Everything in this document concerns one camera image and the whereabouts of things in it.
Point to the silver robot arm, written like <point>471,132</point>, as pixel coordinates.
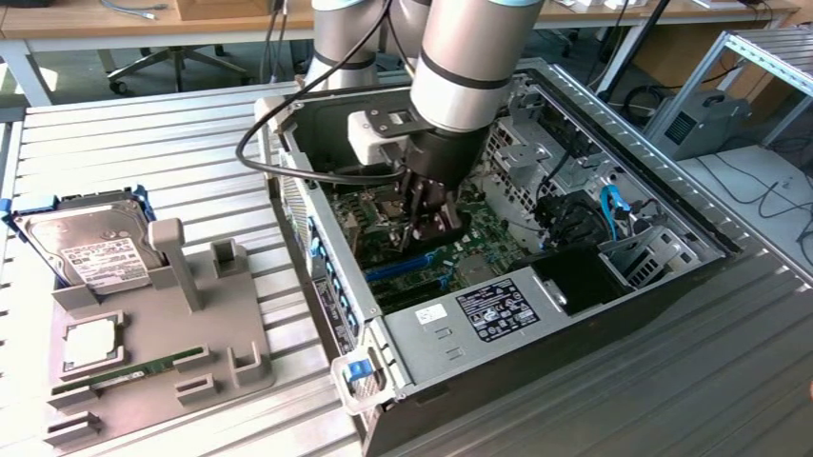
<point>470,71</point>

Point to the black office chair base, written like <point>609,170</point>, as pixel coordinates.
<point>558,35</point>

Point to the person's hand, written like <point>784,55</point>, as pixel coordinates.
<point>810,390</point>

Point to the open PC case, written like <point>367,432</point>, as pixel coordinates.
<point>482,381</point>

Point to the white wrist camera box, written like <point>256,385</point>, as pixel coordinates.
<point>371,138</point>

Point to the metal disk bay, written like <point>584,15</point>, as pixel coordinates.
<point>654,266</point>

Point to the grey office chair base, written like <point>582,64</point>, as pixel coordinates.
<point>179,62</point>

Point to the perforated metal drive cage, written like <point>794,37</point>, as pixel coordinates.
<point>515,159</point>

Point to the green RAM stick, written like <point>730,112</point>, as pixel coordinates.
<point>127,375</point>

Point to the graphics card with metal bracket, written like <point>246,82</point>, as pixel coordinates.
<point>454,233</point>

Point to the hard disk in blue carrier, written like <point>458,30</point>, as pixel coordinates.
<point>95,238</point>

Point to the grey power supply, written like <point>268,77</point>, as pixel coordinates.
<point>438,352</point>

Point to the black slanted pole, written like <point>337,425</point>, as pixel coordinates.
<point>633,47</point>

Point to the silver chipset heatsink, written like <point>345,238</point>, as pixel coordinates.
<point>477,269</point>

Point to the blue case latch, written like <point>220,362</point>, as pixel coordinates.
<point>359,370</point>

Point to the grey parts rack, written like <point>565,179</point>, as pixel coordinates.
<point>159,333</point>

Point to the CPU socket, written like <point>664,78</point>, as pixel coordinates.
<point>387,209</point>

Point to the grey control box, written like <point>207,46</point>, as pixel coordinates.
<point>705,126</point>

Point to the green motherboard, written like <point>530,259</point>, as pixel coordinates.
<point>489,224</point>

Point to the blue expansion slot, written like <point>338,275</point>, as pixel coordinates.
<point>397,270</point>

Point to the cardboard box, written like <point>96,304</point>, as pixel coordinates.
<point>216,9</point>

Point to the silver CPU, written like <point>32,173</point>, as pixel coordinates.
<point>92,345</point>

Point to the wooden office desk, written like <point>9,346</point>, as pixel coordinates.
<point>604,16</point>
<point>95,26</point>

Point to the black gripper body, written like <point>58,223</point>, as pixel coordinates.
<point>447,157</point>

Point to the aluminium frame shelf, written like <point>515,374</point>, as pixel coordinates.
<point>762,50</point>

